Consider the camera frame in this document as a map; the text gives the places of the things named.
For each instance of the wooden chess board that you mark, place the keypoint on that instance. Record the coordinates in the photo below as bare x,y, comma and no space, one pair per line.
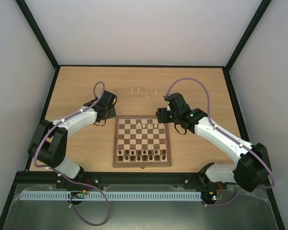
128,136

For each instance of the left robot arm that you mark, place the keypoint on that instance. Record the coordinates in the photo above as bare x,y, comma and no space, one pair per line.
49,141

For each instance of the black aluminium rail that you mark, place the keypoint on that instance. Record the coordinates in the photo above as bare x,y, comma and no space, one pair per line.
175,178

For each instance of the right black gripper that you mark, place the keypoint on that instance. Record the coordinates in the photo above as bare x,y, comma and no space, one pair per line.
162,115

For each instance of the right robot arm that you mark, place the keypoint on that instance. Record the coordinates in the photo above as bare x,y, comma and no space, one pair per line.
248,169

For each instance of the white slotted cable duct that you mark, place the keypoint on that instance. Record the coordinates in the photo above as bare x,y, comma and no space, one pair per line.
110,196

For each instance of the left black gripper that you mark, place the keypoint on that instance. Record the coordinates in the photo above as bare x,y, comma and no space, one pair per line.
113,114

